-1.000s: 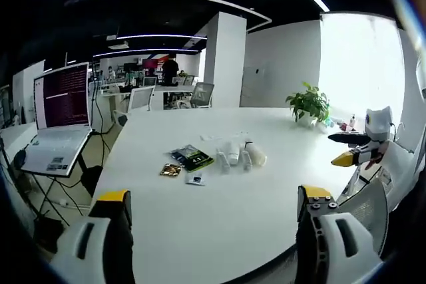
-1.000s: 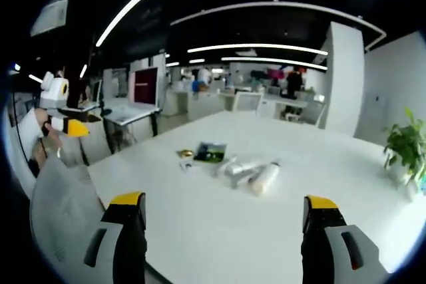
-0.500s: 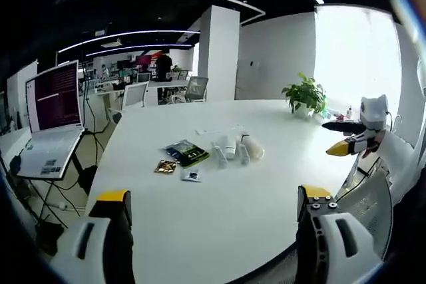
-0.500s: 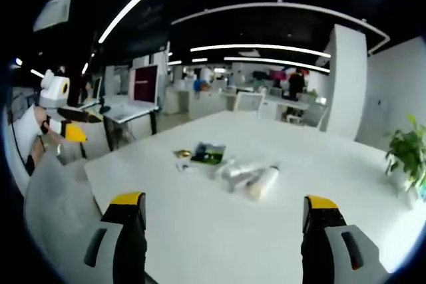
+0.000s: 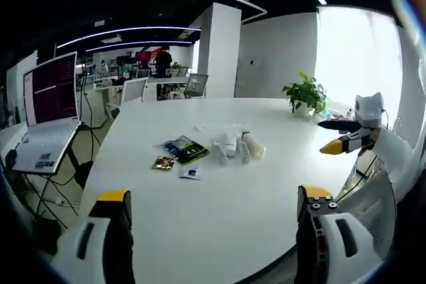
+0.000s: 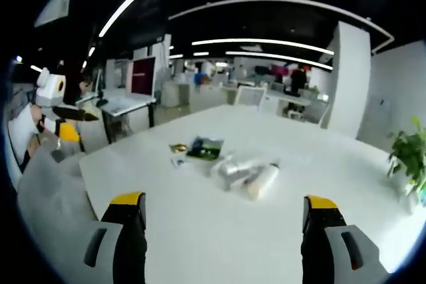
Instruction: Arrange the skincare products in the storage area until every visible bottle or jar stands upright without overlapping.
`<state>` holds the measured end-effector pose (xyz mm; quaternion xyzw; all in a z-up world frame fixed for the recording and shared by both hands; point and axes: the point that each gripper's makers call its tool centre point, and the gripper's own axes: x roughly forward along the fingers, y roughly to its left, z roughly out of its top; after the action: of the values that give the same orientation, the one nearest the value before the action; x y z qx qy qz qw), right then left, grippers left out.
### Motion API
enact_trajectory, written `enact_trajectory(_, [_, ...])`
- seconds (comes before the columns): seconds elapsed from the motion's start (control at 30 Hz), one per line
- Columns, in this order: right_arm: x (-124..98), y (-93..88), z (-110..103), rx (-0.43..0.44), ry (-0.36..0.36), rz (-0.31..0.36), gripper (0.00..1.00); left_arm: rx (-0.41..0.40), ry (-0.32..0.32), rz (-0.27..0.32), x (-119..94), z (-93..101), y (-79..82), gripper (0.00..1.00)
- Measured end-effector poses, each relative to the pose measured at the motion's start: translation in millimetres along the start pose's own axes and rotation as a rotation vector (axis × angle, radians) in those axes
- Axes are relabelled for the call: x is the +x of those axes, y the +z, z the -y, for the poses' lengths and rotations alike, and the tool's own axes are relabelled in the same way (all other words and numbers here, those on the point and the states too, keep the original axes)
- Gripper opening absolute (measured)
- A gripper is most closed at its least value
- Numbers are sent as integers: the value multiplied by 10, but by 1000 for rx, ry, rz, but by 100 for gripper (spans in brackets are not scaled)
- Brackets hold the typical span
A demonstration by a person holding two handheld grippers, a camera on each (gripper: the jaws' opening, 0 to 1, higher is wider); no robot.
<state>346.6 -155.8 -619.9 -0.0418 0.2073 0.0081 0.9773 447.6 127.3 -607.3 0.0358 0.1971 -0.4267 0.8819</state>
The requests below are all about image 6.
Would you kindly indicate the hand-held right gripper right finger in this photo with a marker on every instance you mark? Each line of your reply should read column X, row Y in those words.
column 321, row 230

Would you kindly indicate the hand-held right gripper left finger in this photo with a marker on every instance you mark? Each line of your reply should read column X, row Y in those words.
column 128, row 230

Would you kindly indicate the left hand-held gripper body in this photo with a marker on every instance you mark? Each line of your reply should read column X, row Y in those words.
column 50, row 89

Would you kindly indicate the silver skincare bottle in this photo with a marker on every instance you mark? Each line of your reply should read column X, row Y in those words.
column 264, row 179

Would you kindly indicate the gold lid skincare jar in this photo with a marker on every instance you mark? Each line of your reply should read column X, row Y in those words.
column 178, row 148

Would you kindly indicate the clear plastic bag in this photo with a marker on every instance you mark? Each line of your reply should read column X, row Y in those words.
column 233, row 169

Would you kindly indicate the dark green skincare box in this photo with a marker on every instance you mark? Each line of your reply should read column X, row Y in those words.
column 205, row 149

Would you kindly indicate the black desk lamp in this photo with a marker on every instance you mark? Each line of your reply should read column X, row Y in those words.
column 100, row 92

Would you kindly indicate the white office desk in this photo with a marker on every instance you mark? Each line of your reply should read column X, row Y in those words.
column 128, row 102

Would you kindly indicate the dark red monitor screen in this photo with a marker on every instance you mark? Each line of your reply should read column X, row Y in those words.
column 142, row 76

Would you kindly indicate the hanging ceiling screen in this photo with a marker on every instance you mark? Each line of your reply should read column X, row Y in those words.
column 55, row 6

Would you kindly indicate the green potted plant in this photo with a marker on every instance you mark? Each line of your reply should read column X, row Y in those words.
column 411, row 154

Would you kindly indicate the white office chair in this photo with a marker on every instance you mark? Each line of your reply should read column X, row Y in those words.
column 250, row 97

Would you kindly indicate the white square column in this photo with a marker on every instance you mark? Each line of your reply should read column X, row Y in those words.
column 349, row 81

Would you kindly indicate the straight ceiling light strip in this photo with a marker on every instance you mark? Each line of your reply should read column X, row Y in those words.
column 263, row 44
column 283, row 58

